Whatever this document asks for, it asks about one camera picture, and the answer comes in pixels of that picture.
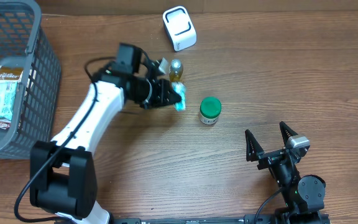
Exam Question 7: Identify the brown teal snack bag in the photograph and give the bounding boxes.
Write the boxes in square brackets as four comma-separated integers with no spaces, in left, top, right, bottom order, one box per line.
[0,65,24,129]

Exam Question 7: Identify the white barcode scanner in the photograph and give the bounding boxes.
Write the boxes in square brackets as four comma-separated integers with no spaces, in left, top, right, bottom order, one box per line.
[162,6,197,52]

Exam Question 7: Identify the yellow liquid bottle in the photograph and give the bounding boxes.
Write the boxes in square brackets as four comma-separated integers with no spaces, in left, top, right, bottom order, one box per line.
[169,59,183,83]

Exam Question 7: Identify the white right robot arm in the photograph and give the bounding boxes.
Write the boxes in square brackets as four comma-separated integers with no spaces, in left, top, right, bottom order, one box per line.
[245,121,331,224]

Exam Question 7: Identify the green lid jar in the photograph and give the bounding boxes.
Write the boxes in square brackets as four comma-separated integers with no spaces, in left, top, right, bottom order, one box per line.
[199,96,222,125]

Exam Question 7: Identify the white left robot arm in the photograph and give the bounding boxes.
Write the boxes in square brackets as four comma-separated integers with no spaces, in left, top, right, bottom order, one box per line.
[23,57,181,223]

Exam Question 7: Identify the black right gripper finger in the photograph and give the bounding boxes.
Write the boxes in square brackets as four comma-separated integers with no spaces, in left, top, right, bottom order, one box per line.
[279,121,298,145]
[245,129,264,162]

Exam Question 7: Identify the Kleenex tissue pack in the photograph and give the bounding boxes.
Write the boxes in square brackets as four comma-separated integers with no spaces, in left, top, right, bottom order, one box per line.
[171,81,187,112]

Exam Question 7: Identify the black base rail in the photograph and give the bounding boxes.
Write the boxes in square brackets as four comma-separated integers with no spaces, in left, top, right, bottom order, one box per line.
[54,213,331,224]

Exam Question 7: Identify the grey plastic basket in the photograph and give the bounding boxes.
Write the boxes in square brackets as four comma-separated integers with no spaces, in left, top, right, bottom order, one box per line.
[0,0,62,160]

